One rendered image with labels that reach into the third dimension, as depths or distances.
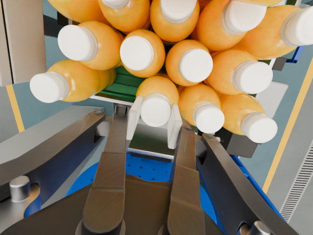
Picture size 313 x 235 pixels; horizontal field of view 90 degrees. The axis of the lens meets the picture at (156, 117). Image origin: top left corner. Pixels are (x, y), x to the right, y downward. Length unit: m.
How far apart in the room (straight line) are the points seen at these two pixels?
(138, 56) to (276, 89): 0.45
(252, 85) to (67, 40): 0.23
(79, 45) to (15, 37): 0.14
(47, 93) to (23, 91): 1.56
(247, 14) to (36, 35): 0.33
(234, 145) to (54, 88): 0.37
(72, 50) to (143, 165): 0.29
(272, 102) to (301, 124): 1.33
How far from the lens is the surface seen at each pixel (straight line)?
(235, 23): 0.22
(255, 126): 0.26
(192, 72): 0.21
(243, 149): 0.42
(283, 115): 1.76
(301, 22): 0.25
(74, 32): 0.23
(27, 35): 0.36
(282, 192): 2.30
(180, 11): 0.21
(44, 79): 0.25
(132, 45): 0.21
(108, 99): 0.37
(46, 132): 1.12
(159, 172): 0.39
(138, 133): 0.38
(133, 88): 0.44
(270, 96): 0.57
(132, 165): 0.40
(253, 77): 0.23
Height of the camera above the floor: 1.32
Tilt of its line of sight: 69 degrees down
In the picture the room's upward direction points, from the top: 174 degrees counter-clockwise
